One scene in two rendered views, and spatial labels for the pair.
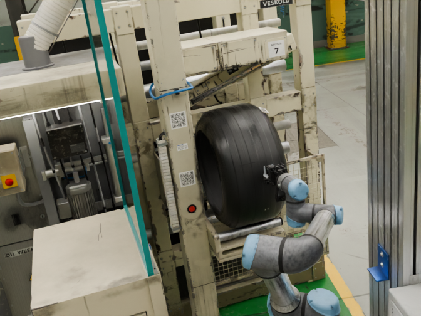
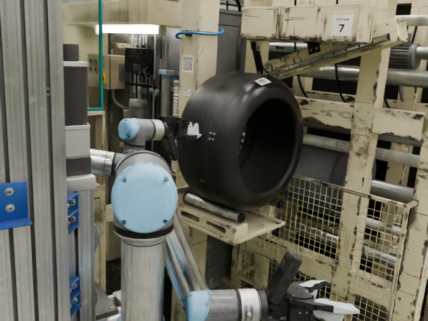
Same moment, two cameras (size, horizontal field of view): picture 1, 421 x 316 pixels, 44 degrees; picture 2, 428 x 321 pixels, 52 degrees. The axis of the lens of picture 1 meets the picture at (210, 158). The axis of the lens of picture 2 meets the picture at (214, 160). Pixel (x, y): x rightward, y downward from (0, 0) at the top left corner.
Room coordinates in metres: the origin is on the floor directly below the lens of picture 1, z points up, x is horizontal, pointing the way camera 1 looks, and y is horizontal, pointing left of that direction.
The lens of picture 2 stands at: (1.26, -1.72, 1.57)
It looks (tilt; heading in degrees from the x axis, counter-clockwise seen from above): 14 degrees down; 58
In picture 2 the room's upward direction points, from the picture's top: 3 degrees clockwise
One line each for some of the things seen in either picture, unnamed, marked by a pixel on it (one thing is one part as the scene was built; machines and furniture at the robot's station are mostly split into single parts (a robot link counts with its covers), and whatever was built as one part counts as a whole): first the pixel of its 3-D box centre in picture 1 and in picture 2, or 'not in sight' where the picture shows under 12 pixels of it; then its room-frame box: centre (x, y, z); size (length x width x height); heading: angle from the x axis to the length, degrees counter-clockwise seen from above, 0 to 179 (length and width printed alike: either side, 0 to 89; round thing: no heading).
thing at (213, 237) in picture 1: (206, 226); (206, 190); (2.35, 0.07, 0.90); 0.40 x 0.03 x 0.10; 14
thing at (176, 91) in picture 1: (170, 87); (199, 33); (2.31, 0.14, 1.65); 0.19 x 0.19 x 0.06; 14
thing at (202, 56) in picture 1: (225, 51); (308, 25); (2.71, -0.15, 1.71); 0.61 x 0.25 x 0.15; 104
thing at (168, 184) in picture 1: (169, 185); (179, 128); (2.26, 0.21, 1.19); 0.05 x 0.04 x 0.48; 14
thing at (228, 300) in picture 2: not in sight; (212, 309); (1.72, -1.02, 1.04); 0.11 x 0.08 x 0.09; 158
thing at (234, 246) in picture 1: (249, 241); (211, 220); (2.25, -0.14, 0.83); 0.36 x 0.09 x 0.06; 104
